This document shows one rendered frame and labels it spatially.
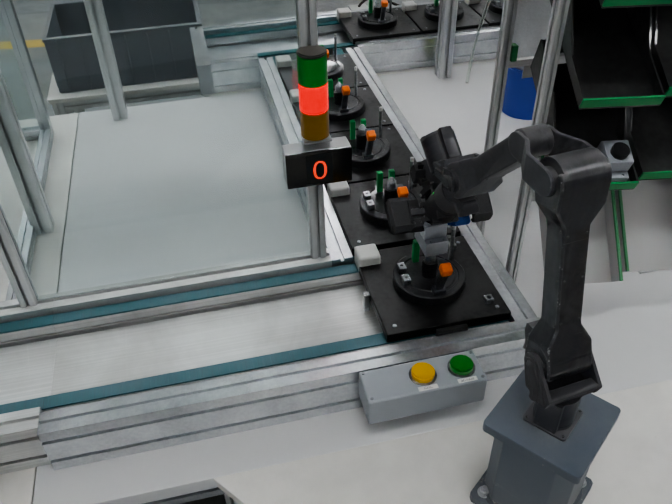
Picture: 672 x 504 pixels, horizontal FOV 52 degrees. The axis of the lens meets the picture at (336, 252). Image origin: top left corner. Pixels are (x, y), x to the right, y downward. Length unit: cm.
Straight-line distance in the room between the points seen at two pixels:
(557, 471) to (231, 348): 63
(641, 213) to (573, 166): 65
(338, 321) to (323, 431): 22
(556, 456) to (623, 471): 29
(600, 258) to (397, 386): 48
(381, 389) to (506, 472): 24
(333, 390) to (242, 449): 19
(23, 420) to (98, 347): 21
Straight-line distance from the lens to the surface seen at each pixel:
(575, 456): 102
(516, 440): 101
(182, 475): 123
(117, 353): 136
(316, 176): 125
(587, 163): 83
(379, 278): 135
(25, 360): 141
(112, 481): 125
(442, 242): 126
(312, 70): 115
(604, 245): 140
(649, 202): 147
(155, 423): 121
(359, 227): 148
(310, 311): 136
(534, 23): 206
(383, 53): 239
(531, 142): 89
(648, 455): 131
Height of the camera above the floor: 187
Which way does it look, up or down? 39 degrees down
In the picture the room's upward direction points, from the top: 2 degrees counter-clockwise
